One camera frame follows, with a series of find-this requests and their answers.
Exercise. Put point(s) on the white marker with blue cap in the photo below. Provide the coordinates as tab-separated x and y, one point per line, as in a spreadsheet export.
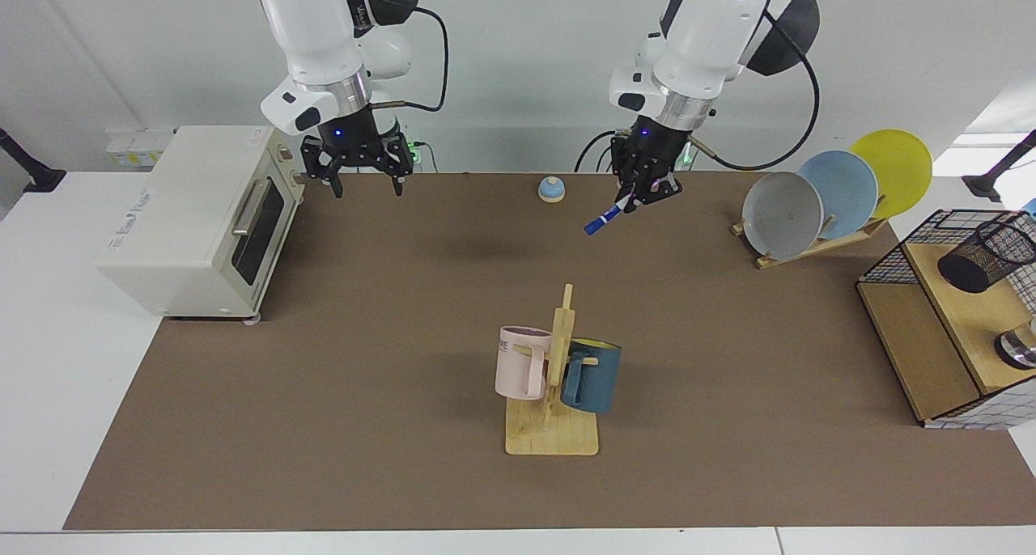
597	226

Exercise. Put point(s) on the black mesh pen holder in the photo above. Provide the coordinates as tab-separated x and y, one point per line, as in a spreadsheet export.
975	268

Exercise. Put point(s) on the small blue round bell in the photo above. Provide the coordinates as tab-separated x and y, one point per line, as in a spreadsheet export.
551	189

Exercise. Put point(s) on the grey plate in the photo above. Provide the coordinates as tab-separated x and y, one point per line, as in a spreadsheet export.
781	215

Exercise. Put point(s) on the pale toaster oven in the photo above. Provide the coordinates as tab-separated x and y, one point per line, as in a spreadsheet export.
186	215

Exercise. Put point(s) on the wooden plate rack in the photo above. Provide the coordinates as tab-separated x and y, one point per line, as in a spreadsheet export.
809	250

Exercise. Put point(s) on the light blue plate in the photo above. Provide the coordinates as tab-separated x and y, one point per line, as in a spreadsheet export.
846	191

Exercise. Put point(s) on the dark blue mug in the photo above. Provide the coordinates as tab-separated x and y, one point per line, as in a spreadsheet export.
599	377

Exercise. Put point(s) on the pink mug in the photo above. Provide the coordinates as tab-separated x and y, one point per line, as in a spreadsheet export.
514	369

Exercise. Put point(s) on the yellow plate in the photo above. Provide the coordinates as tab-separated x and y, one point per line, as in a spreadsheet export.
898	171

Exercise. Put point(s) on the brown table cloth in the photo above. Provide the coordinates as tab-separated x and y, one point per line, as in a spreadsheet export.
405	425

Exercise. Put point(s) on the wooden cup stand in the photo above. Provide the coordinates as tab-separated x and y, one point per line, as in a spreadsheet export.
550	434

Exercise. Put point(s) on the round silver metal lid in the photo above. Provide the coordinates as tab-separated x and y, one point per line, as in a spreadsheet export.
1021	349

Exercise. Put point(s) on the black camera stand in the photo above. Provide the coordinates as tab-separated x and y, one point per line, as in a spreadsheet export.
983	184
40	179

